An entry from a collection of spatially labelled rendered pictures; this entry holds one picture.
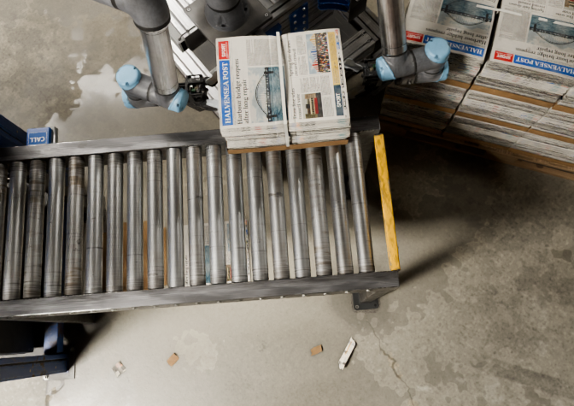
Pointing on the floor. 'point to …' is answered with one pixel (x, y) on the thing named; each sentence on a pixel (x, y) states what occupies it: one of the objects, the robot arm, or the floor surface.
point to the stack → (493, 66)
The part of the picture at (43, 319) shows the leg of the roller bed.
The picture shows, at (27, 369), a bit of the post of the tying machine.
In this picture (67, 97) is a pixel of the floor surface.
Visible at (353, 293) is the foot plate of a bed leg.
